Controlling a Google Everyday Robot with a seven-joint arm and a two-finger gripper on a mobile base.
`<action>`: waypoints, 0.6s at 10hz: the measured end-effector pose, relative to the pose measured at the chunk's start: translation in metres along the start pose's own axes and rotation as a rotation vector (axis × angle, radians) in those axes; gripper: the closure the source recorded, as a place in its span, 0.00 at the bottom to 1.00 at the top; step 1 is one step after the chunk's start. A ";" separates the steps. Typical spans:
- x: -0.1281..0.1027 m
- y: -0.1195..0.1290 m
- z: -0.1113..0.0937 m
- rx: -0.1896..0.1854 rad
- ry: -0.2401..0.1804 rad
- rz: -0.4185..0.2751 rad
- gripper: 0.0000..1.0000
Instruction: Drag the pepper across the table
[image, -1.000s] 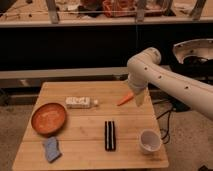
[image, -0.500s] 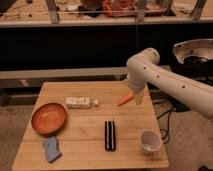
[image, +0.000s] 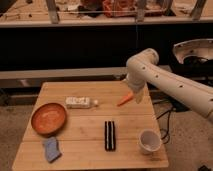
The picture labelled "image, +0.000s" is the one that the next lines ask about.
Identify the orange bowl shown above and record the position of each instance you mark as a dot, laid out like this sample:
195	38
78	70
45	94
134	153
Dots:
48	119

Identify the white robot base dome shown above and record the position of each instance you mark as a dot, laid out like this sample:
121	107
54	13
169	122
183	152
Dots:
197	47

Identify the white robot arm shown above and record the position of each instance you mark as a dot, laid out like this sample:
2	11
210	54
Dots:
142	68

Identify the black striped rectangular block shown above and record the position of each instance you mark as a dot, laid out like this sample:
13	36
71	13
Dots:
110	136

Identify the red crate in background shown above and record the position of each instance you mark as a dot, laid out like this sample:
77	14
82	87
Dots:
118	8

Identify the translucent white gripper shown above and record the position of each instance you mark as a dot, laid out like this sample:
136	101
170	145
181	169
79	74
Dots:
138	96

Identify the wooden table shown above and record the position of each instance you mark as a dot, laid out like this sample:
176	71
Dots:
81	141

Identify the blue cloth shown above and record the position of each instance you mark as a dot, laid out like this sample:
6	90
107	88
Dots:
51	148

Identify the white paper cup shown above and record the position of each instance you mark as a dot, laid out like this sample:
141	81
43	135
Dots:
149	141

